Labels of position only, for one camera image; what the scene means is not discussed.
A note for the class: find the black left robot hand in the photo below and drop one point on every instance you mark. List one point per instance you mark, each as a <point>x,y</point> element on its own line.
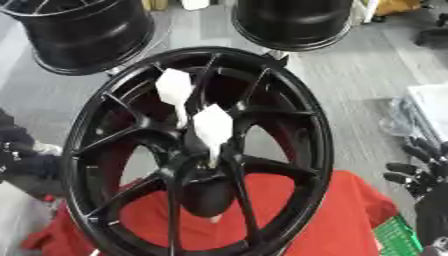
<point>20,156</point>

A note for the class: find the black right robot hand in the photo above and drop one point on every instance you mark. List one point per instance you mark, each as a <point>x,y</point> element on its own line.
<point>429,180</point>

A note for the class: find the black wheel rim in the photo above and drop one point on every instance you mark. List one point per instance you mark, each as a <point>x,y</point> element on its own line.
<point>87,33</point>
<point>293,21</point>

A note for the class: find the black spoked wheel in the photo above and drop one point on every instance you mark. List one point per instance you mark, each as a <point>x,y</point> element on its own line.
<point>280,140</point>

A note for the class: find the white pin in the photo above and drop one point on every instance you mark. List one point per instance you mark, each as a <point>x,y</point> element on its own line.
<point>213,128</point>

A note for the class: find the green plastic crate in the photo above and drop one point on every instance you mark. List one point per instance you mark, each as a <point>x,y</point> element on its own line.
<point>398,237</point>

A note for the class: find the clear plastic bag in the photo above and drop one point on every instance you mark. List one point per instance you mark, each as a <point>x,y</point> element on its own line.
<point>402,118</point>

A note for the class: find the white box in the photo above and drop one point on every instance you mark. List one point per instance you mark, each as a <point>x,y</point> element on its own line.
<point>430,106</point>

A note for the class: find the black office chair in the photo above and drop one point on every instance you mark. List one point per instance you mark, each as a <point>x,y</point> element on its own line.
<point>434,31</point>

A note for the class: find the yellow bag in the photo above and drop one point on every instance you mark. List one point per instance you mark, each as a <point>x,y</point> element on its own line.
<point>396,6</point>

